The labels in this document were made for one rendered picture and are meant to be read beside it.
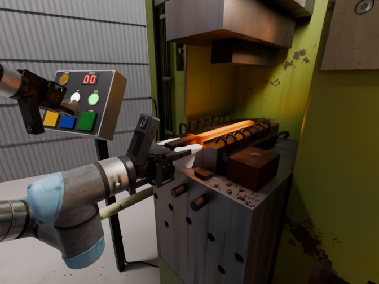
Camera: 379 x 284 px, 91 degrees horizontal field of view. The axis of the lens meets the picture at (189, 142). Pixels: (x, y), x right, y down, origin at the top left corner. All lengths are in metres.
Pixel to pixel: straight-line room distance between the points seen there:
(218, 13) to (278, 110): 0.55
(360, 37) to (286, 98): 0.45
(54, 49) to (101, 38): 0.52
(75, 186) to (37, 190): 0.05
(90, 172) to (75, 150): 2.50
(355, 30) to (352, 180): 0.30
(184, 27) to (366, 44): 0.38
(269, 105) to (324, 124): 0.44
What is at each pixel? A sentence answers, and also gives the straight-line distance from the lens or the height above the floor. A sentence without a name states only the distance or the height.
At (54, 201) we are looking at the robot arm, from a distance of 0.37.
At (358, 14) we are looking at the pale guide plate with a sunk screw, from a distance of 0.51.
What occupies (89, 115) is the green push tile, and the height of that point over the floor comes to 1.03.
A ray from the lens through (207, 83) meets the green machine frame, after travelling 0.83.
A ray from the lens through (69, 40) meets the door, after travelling 2.74.
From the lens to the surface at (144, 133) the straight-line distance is 0.40.
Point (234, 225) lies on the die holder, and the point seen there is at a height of 0.85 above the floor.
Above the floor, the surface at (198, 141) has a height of 1.00.
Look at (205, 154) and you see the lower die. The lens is 0.53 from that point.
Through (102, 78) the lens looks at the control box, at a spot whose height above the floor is 1.17.
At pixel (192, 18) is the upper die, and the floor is 1.31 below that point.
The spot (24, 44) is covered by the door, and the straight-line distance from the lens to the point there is 2.78.
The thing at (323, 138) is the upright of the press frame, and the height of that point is 1.04.
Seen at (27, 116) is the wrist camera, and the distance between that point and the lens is 0.71.
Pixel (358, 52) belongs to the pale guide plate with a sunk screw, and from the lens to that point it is 0.50.
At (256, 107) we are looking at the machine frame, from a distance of 0.96.
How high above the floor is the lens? 1.17
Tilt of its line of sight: 19 degrees down
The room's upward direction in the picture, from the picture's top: straight up
